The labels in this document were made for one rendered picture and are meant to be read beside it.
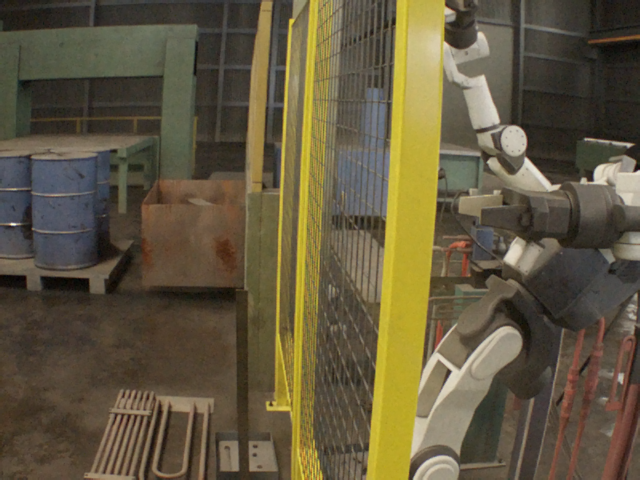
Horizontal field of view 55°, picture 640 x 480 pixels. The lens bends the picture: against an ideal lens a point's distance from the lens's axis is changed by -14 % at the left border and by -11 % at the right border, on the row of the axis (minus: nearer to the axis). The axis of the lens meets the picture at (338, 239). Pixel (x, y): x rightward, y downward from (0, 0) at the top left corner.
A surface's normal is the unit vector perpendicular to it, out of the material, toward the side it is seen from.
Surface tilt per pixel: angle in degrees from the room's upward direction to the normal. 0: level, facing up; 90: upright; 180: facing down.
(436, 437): 90
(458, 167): 90
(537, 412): 90
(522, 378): 107
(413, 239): 90
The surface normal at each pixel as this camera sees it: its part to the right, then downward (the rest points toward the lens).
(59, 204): 0.26, 0.20
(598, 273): -0.04, 0.17
